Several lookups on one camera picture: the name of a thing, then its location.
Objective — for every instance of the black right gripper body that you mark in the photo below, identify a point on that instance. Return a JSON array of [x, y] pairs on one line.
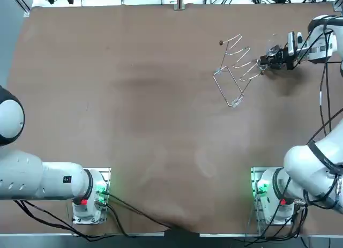
[[288, 61]]

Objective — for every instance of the clear glass goblet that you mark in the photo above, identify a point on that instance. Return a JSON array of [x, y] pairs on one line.
[[273, 50]]

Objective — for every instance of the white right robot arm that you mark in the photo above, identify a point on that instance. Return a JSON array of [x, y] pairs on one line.
[[308, 167]]

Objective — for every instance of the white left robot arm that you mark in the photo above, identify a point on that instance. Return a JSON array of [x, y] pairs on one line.
[[53, 181]]

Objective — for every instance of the clear tape piece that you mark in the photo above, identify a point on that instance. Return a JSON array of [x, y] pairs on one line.
[[238, 103], [218, 71]]

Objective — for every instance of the aluminium frame profile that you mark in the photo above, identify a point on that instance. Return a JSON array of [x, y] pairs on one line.
[[20, 1], [338, 4]]

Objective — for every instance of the aluminium post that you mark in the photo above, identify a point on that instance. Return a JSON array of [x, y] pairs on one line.
[[179, 0]]

